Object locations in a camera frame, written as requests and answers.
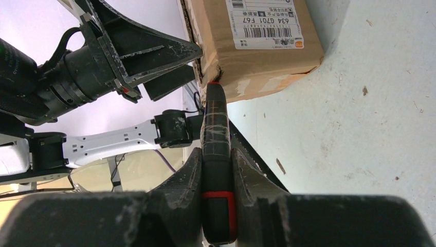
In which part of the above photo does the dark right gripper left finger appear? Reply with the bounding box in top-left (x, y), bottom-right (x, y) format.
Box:
top-left (1, 148), bottom-right (202, 246)

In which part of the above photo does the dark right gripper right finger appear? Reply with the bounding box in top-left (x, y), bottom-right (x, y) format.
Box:
top-left (231, 149), bottom-right (434, 246)

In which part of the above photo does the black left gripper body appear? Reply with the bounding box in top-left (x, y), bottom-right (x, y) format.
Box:
top-left (34, 17), bottom-right (142, 126)

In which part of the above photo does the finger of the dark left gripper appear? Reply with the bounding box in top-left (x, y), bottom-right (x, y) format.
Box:
top-left (75, 1), bottom-right (202, 87)
top-left (143, 65), bottom-right (195, 101)

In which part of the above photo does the brown cardboard express box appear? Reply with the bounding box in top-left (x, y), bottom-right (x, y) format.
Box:
top-left (180, 1), bottom-right (324, 102)

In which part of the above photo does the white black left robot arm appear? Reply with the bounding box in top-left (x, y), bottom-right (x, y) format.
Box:
top-left (1, 1), bottom-right (202, 184)

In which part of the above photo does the small brown debris piece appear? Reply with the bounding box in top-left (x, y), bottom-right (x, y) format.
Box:
top-left (276, 158), bottom-right (286, 175)

